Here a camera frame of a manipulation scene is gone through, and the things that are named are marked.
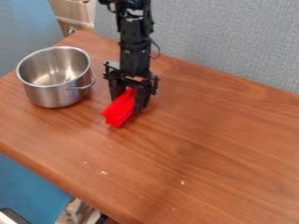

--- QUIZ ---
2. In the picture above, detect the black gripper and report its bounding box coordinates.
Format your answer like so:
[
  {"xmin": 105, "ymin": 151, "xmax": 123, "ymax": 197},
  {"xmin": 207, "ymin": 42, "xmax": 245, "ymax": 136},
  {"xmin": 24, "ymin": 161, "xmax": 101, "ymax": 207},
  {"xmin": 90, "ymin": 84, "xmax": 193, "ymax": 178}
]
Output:
[{"xmin": 105, "ymin": 43, "xmax": 161, "ymax": 113}]

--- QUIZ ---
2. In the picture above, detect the red plastic block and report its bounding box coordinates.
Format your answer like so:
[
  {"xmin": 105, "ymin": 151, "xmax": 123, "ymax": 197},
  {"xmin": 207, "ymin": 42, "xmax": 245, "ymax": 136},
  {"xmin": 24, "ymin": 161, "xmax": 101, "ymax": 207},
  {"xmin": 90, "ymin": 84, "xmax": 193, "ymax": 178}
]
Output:
[{"xmin": 102, "ymin": 86, "xmax": 137, "ymax": 128}]

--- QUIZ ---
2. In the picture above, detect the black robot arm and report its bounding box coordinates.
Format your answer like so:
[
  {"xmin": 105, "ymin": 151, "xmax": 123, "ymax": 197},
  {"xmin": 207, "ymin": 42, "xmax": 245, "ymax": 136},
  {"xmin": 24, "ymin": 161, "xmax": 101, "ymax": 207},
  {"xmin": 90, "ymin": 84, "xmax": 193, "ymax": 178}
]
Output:
[{"xmin": 98, "ymin": 0, "xmax": 161, "ymax": 113}]

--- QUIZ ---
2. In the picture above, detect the metal pot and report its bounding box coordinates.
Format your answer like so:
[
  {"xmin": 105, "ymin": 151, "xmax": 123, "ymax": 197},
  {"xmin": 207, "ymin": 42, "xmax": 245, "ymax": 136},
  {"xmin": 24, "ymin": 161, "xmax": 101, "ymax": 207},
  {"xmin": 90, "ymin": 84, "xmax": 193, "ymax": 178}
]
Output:
[{"xmin": 16, "ymin": 46, "xmax": 97, "ymax": 109}]

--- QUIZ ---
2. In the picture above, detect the wooden crate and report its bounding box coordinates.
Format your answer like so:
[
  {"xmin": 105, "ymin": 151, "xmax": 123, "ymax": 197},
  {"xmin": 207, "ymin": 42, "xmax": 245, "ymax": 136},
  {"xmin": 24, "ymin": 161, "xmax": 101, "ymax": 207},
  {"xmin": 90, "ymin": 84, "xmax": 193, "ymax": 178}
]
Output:
[{"xmin": 50, "ymin": 0, "xmax": 97, "ymax": 28}]

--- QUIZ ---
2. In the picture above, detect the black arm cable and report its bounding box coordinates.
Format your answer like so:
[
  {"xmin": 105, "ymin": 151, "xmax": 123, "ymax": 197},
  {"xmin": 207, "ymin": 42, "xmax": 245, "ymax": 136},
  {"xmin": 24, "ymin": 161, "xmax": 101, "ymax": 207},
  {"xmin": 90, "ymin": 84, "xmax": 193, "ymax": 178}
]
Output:
[{"xmin": 149, "ymin": 38, "xmax": 162, "ymax": 60}]

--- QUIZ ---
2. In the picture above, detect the white frame under table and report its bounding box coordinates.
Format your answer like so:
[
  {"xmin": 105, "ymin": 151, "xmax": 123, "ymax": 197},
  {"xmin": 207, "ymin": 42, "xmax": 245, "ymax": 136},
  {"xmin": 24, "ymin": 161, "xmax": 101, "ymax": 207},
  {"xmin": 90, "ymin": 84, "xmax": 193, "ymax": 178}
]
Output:
[{"xmin": 55, "ymin": 199, "xmax": 101, "ymax": 224}]

